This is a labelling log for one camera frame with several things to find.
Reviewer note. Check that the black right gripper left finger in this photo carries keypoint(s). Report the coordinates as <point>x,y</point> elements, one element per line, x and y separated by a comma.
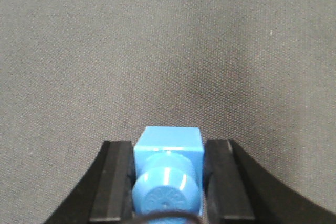
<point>104,194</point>

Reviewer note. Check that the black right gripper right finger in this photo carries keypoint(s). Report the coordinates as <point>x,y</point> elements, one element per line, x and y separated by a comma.
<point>239,190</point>

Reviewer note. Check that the blue toy block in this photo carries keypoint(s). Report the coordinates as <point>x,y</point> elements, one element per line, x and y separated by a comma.
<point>169,164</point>

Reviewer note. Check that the dark grey conveyor belt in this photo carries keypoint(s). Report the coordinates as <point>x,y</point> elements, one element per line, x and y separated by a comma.
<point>75,73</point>

